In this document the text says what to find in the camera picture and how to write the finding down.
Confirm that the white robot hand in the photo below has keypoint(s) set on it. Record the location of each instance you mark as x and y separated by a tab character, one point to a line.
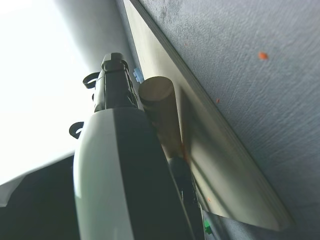
120	175

